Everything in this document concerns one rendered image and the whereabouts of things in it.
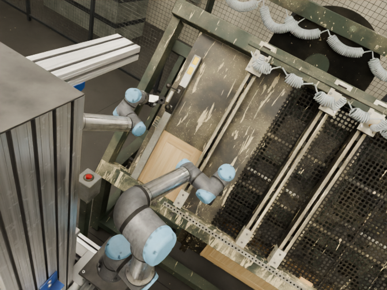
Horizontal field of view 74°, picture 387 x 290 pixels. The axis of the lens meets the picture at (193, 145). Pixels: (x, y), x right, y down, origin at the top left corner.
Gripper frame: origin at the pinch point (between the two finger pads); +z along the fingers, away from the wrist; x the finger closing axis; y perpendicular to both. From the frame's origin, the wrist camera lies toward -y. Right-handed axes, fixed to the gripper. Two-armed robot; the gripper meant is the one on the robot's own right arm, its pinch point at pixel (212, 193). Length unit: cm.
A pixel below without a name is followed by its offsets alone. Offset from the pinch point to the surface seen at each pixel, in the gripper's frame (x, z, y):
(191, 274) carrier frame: -22, 107, -40
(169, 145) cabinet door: 42, 26, 20
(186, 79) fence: 53, 0, 56
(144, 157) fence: 52, 33, 5
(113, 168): 68, 41, -12
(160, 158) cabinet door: 43, 32, 10
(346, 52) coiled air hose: -28, -12, 132
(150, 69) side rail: 78, 2, 50
